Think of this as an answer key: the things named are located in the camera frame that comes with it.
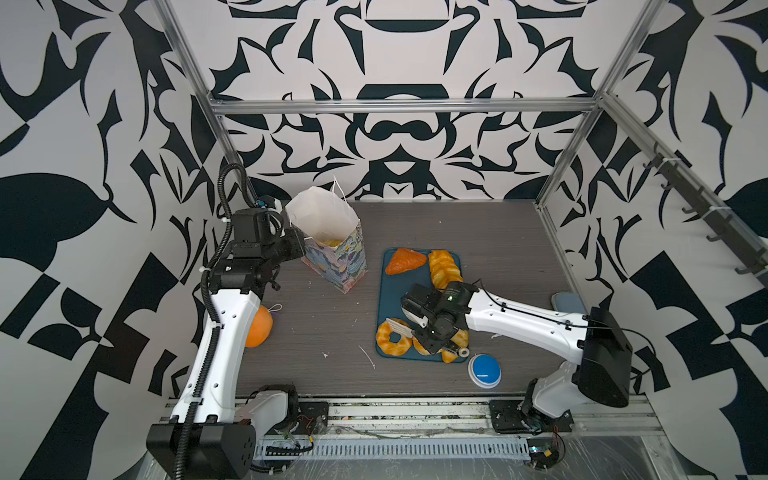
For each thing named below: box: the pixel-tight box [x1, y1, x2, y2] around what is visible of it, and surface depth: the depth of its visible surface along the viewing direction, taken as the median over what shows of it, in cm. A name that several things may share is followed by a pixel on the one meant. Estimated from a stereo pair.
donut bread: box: [376, 318, 413, 357], surface depth 85 cm
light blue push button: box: [550, 291, 586, 315], surface depth 99 cm
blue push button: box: [468, 354, 502, 389], surface depth 81 cm
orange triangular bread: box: [385, 248, 427, 276], surface depth 101 cm
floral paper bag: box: [286, 175, 369, 295], surface depth 89 cm
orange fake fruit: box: [246, 304, 273, 348], surface depth 85 cm
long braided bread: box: [428, 249, 464, 291], surface depth 101 cm
